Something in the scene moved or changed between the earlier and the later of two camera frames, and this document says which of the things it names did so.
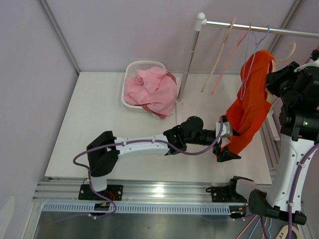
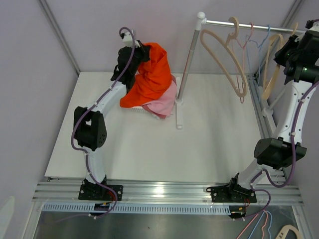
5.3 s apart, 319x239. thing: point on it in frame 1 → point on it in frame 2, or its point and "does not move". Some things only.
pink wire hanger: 238,43 → 242,65
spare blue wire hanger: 269,233 does not move
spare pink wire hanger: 261,228 does not move
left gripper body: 207,139 → 139,56
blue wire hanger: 242,92 → 259,46
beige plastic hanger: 217,55 → 227,42
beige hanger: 271,97 → 265,93
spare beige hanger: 283,233 does not move
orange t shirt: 248,113 → 154,78
